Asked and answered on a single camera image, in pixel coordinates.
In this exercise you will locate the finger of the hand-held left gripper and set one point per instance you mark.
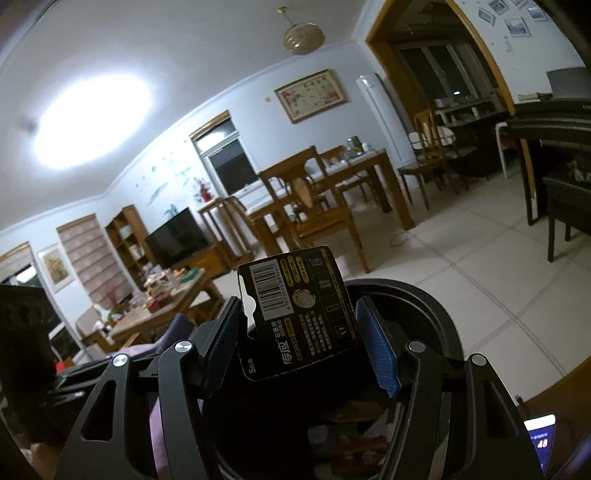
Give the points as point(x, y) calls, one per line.
point(92, 369)

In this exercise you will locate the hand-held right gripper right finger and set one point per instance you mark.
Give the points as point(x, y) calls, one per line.
point(376, 346)

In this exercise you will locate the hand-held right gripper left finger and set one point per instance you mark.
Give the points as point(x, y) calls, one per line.
point(221, 341)

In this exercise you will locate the black round trash bin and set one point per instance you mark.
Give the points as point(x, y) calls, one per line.
point(415, 314)

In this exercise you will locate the black battery card package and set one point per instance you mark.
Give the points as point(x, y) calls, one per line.
point(300, 323)

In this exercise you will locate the grey sofa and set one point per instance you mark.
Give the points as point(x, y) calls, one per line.
point(90, 327)

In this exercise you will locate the purple plastic bag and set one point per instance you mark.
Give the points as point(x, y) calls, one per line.
point(178, 330)

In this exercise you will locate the cluttered wooden coffee table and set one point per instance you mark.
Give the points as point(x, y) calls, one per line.
point(194, 295)

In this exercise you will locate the narrow striped window blind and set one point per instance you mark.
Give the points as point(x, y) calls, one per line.
point(16, 263)

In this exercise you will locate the framed yellow flower painting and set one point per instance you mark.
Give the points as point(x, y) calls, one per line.
point(56, 268)

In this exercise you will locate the wooden television stand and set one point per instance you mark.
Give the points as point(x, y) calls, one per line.
point(210, 261)

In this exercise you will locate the wide striped window blind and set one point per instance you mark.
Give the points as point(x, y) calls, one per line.
point(94, 261)

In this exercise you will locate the black flat television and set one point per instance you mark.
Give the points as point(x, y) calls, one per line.
point(178, 237)

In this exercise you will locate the tall wooden side stand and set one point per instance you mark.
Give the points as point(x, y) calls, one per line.
point(224, 217)

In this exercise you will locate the wooden display shelf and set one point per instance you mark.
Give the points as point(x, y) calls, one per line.
point(127, 240)

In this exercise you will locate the wooden chair with oval back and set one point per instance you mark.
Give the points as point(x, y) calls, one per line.
point(302, 194)

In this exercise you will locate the wooden framed window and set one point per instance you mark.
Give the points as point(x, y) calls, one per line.
point(226, 157)

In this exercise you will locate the wooden dining table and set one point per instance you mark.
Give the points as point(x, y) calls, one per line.
point(369, 161)

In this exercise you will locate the smartphone with lit screen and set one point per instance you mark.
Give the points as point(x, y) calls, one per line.
point(540, 443)

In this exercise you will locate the wooden dining chair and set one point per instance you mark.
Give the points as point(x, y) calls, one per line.
point(334, 154)

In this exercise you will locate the wooden chair with cushion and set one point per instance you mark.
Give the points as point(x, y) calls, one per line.
point(427, 129)

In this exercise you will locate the bright round ceiling light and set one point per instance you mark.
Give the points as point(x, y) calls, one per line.
point(94, 120)

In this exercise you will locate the white standing air conditioner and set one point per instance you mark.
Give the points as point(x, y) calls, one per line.
point(383, 115)

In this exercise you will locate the white plastic stool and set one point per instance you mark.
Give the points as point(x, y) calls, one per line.
point(502, 143)

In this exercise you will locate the black piano bench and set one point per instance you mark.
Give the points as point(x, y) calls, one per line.
point(568, 194)

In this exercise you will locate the black upright piano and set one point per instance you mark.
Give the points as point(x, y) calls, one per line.
point(554, 124)

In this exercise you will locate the gold pendant lamp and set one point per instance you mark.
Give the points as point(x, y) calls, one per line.
point(302, 37)

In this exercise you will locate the grey laptop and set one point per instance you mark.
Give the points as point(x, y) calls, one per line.
point(570, 83)

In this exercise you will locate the framed floral wall picture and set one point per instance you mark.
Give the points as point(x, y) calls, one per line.
point(310, 96)

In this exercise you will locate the small wall photo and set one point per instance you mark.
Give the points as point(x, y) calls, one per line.
point(516, 26)
point(487, 16)

